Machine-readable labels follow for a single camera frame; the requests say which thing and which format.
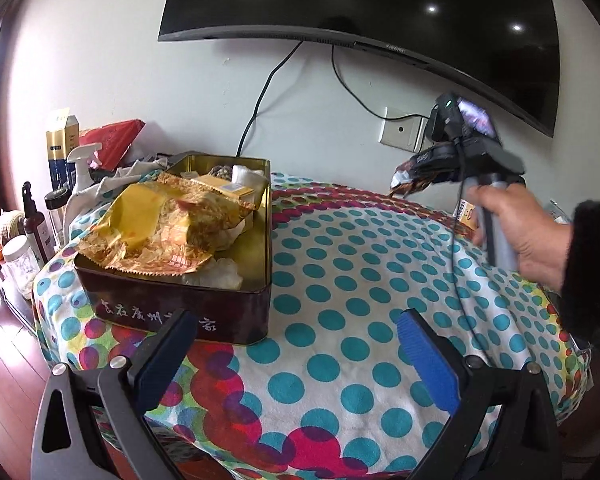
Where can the red bag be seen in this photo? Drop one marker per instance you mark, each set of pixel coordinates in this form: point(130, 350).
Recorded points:
point(112, 142)

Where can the white spray bottle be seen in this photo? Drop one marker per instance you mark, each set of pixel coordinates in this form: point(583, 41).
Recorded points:
point(82, 170)

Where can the yellow crinkled wrapper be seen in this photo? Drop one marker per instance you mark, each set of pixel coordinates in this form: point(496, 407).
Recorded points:
point(160, 225)

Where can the small yellow box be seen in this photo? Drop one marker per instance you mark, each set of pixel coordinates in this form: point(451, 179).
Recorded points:
point(230, 189)

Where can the white pouch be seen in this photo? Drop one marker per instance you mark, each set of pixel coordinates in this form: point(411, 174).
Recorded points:
point(215, 275)
point(247, 177)

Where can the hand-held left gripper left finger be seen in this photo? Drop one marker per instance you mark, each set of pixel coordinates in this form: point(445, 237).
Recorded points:
point(162, 360)

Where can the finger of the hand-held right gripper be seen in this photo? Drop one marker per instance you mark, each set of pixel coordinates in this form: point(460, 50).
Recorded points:
point(435, 156)

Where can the brown snack packet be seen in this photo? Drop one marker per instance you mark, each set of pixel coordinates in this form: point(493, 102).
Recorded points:
point(415, 180)

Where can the dark red tin box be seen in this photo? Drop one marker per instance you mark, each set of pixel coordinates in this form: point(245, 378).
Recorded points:
point(240, 315)

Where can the polka dot blanket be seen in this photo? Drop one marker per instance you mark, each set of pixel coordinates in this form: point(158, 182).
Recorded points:
point(360, 300)

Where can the dark pump bottle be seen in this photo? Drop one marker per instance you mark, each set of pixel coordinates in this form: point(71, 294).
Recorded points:
point(35, 230)

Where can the clear bottle with black cap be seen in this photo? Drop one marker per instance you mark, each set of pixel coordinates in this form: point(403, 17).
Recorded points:
point(56, 215)

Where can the clear jar with white lid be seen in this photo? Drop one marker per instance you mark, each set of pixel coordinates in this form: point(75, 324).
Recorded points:
point(21, 265)

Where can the black wall television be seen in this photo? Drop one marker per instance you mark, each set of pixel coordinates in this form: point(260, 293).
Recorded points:
point(360, 0)

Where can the person's right hand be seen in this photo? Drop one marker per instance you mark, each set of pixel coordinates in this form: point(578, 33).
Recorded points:
point(535, 235)

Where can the orange and white snack packet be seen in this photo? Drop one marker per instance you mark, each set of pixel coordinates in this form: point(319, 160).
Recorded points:
point(467, 220)

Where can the gold and blue carton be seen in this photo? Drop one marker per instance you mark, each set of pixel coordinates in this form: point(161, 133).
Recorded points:
point(60, 150)

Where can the white wall socket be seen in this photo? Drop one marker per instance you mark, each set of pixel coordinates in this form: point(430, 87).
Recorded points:
point(400, 130)

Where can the person's right forearm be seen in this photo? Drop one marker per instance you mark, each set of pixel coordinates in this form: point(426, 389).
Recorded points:
point(595, 270)

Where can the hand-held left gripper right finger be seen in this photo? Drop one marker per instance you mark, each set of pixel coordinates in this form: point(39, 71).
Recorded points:
point(430, 360)

